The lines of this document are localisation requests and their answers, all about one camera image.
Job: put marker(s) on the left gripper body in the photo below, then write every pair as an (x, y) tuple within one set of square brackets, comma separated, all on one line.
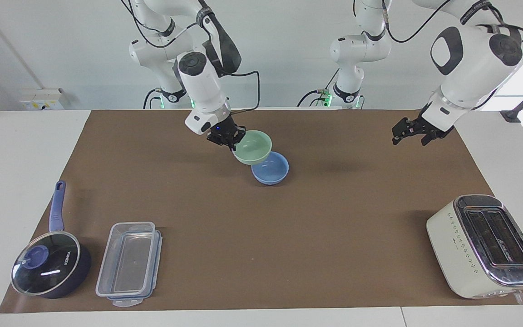
[(431, 127)]

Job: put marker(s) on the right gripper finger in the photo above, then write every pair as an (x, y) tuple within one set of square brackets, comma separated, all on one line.
[(240, 132), (231, 145)]

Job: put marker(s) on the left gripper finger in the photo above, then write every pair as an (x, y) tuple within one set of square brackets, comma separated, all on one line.
[(401, 129), (429, 137)]

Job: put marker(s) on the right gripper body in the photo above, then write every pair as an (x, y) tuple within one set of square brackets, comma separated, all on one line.
[(220, 129)]

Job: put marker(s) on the green bowl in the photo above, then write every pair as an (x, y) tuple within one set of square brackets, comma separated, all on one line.
[(254, 147)]

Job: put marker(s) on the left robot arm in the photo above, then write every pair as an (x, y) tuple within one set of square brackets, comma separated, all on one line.
[(470, 68)]

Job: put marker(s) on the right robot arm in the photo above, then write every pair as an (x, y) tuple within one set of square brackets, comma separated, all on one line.
[(200, 86)]

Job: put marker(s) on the blue bowl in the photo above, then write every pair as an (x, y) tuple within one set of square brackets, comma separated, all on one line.
[(273, 172)]

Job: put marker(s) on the cream toaster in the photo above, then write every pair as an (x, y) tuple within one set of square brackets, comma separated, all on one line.
[(456, 245)]

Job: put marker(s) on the clear plastic container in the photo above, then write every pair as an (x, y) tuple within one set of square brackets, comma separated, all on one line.
[(130, 263)]

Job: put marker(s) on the dark blue saucepan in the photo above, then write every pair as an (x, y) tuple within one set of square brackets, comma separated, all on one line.
[(56, 209)]

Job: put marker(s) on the glass lid with blue knob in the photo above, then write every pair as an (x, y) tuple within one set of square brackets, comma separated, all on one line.
[(46, 263)]

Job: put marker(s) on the white wall socket box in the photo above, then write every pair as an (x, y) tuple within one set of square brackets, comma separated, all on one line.
[(41, 100)]

